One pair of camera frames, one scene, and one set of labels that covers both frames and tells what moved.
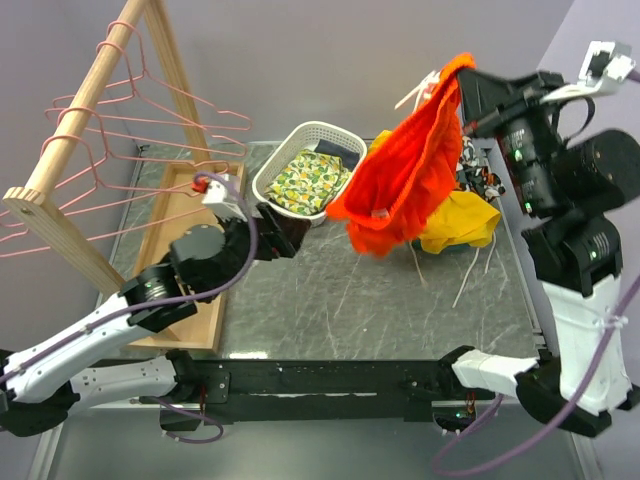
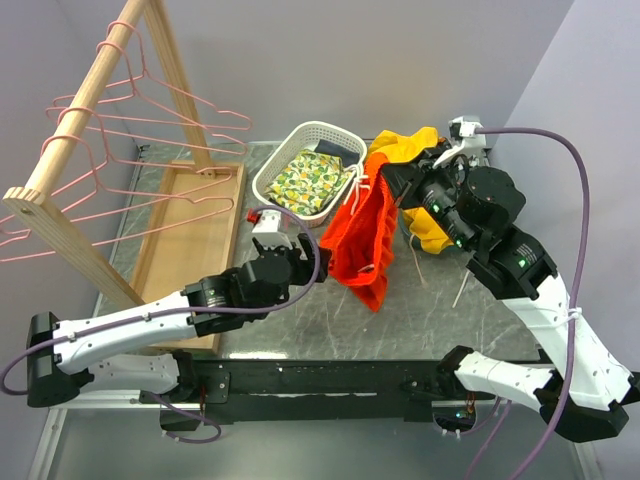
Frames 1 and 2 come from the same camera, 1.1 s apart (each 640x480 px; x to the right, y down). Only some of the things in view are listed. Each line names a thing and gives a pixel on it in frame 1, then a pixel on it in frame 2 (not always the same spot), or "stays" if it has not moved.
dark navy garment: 350,159 stays
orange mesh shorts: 405,173 → 360,242
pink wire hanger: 144,71 stays
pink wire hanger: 112,233 → 205,203
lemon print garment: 307,183 stays
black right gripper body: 513,114 → 424,183
